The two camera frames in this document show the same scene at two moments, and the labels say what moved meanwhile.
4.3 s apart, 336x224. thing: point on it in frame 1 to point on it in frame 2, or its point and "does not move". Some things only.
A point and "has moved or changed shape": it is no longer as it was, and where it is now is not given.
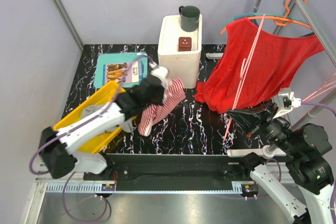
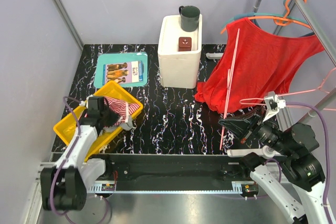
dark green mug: [189, 18] does not move
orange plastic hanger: [284, 21] does not move
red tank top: [254, 67] does not move
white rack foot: [264, 151] does not move
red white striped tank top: [174, 94] has moved or changed shape
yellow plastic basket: [106, 94] does not move
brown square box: [185, 44] does not move
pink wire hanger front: [329, 84] to [317, 88]
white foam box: [183, 65] does not move
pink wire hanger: [245, 67] to [229, 79]
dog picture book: [124, 73] does not move
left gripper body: [158, 100] to [109, 116]
